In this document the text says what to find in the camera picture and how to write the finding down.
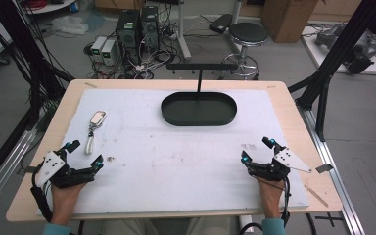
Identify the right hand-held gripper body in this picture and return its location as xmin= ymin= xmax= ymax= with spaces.
xmin=247 ymin=146 xmax=313 ymax=183

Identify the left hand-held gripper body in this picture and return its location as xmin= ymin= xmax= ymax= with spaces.
xmin=33 ymin=148 xmax=94 ymax=190

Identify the silver key fob white strap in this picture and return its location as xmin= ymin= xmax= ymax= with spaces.
xmin=84 ymin=110 xmax=108 ymax=156

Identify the black key rack with tray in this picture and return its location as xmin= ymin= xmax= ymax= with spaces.
xmin=160 ymin=62 xmax=240 ymax=127

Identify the person's right hand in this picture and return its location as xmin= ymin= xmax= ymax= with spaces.
xmin=257 ymin=177 xmax=287 ymax=221

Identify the person's left hand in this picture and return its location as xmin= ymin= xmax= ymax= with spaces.
xmin=49 ymin=181 xmax=88 ymax=227

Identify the black tape piece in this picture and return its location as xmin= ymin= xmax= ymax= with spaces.
xmin=314 ymin=164 xmax=335 ymax=174

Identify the thin wooden stick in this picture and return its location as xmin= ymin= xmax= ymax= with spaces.
xmin=304 ymin=184 xmax=330 ymax=209

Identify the white foam mat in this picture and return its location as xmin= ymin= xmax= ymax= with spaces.
xmin=35 ymin=88 xmax=311 ymax=217

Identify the white bench power supply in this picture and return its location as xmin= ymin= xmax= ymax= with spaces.
xmin=100 ymin=39 xmax=118 ymax=67
xmin=90 ymin=35 xmax=108 ymax=62

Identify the black round stool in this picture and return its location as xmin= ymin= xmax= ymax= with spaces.
xmin=220 ymin=22 xmax=269 ymax=81

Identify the clear plastic bag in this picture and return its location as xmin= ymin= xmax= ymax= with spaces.
xmin=50 ymin=15 xmax=90 ymax=36

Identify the grey robot part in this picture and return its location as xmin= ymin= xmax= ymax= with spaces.
xmin=314 ymin=23 xmax=346 ymax=50

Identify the brown cardboard box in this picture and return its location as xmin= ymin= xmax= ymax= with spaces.
xmin=260 ymin=0 xmax=320 ymax=44

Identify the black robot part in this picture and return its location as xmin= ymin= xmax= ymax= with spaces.
xmin=342 ymin=30 xmax=376 ymax=75

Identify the black computer tower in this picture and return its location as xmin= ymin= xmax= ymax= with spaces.
xmin=139 ymin=5 xmax=161 ymax=54
xmin=115 ymin=9 xmax=142 ymax=66

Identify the white desk leg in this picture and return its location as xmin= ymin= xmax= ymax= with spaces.
xmin=175 ymin=0 xmax=193 ymax=63

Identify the round white table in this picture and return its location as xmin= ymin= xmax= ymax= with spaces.
xmin=23 ymin=0 xmax=78 ymax=16

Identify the black sleeved left gripper cable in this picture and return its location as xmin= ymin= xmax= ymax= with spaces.
xmin=29 ymin=163 xmax=54 ymax=224

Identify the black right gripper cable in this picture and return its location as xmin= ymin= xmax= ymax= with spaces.
xmin=239 ymin=175 xmax=292 ymax=235

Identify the aluminium rail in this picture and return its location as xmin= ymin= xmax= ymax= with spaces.
xmin=0 ymin=125 xmax=40 ymax=218
xmin=296 ymin=105 xmax=367 ymax=235

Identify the black metal frame post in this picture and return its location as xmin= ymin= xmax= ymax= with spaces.
xmin=288 ymin=0 xmax=376 ymax=143
xmin=0 ymin=0 xmax=76 ymax=131

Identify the tangle of floor cables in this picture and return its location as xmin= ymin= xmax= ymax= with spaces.
xmin=82 ymin=19 xmax=182 ymax=80

